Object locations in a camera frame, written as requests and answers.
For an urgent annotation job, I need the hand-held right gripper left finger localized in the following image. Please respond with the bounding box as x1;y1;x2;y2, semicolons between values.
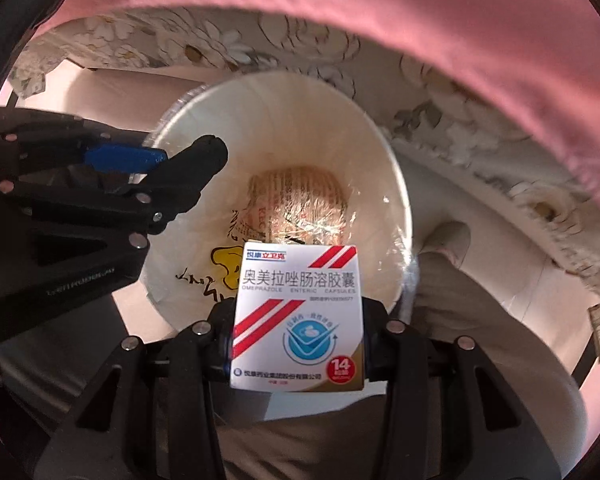
35;300;237;480

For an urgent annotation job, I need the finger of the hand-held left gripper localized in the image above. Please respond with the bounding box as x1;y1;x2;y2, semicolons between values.
0;107;170;196
0;135;229;281

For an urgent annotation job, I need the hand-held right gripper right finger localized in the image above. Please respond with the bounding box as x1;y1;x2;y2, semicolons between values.
362;297;563;480

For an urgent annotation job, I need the white medicine box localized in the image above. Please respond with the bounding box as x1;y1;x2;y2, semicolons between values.
229;241;367;394

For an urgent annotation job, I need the crumpled printed wrapper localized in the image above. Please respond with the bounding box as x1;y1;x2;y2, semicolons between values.
245;164;352;248

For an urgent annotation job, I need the beige floral bed sheet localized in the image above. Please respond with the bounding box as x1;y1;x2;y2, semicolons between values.
7;5;600;361

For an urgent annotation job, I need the pink floral blanket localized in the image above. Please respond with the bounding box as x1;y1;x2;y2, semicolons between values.
35;0;600;241

